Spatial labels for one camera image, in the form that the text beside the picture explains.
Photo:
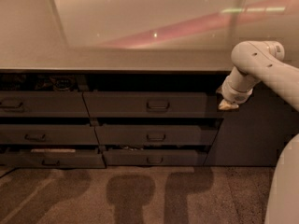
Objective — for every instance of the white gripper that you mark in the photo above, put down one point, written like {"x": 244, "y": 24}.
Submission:
{"x": 234, "y": 95}

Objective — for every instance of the grey drawer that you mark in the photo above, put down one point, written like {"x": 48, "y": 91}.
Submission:
{"x": 154, "y": 157}
{"x": 47, "y": 135}
{"x": 42, "y": 104}
{"x": 122, "y": 104}
{"x": 26, "y": 158}
{"x": 157, "y": 135}

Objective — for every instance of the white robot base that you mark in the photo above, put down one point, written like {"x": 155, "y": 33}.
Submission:
{"x": 283, "y": 202}

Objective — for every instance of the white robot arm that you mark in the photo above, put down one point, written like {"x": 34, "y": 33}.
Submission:
{"x": 254, "y": 62}

